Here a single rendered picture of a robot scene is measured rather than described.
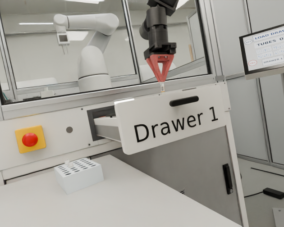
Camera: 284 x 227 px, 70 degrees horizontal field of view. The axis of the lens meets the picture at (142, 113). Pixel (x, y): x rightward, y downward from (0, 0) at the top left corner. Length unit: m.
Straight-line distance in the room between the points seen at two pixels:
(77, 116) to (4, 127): 0.21
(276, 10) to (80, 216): 2.25
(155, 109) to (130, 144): 0.10
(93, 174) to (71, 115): 0.30
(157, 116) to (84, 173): 0.20
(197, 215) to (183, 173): 0.66
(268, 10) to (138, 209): 2.24
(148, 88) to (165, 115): 0.38
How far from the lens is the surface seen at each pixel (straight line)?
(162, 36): 0.60
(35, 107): 0.74
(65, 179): 0.47
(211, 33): 1.10
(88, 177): 0.48
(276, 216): 1.71
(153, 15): 0.62
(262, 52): 1.30
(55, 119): 0.73
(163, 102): 0.46
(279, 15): 2.33
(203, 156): 1.01
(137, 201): 0.37
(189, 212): 0.31
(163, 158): 0.88
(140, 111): 0.43
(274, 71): 1.23
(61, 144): 0.74
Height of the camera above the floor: 0.92
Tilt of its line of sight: 3 degrees down
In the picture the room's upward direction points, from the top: 11 degrees counter-clockwise
